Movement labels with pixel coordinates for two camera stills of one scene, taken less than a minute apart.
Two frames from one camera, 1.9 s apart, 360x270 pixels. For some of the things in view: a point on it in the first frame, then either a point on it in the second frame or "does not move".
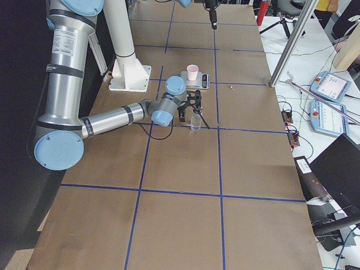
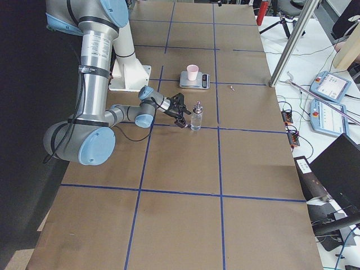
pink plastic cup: x=192 y=70 does not move
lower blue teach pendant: x=326 y=120 does not move
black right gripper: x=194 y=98 to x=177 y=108
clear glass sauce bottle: x=196 y=122 does not move
